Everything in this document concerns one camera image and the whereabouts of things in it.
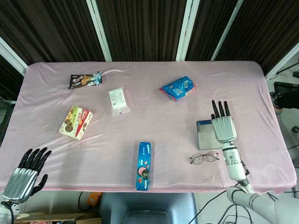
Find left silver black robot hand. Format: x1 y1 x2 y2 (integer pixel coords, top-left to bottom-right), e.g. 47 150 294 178
1 147 52 203

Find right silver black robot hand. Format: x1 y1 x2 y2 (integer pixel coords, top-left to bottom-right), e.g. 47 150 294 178
210 99 237 143

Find dark blue rectangular box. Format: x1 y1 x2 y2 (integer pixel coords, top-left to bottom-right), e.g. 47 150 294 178
195 119 224 150

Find thin metal frame eyeglasses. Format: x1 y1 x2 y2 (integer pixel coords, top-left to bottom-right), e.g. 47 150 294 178
189 151 221 165

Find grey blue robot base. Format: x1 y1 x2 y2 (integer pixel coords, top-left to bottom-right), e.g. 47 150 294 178
99 192 198 224

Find brown cardboard box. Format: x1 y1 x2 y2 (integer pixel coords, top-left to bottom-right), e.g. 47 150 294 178
15 211 101 224

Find white orange sneaker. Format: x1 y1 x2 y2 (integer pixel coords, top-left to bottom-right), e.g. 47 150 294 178
271 92 285 114

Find blue snack bag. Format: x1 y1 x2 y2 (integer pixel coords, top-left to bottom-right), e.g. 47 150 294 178
159 75 196 101

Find orange device under table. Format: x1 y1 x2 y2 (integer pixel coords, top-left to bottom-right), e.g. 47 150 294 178
86 191 103 210

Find pink tablecloth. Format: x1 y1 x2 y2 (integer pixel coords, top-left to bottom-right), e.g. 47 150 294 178
0 61 295 195

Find cream red cookie box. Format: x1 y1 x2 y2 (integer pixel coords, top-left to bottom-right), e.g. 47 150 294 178
58 105 94 141

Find blue Oreo cookie box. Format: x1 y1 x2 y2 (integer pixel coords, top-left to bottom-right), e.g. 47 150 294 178
135 141 154 191

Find dark slatted partition panel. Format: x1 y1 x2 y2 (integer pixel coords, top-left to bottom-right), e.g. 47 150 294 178
95 0 188 62
0 0 106 101
214 0 299 76
185 0 239 62

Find white tissue packet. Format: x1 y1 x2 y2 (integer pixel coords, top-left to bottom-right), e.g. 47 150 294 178
107 86 131 117

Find dark brown snack bag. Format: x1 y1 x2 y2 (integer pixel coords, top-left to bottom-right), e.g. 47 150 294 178
68 71 103 90

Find white partition post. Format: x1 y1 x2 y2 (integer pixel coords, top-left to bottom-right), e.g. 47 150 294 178
211 0 245 61
175 0 200 62
265 41 299 79
0 36 29 76
85 0 113 62

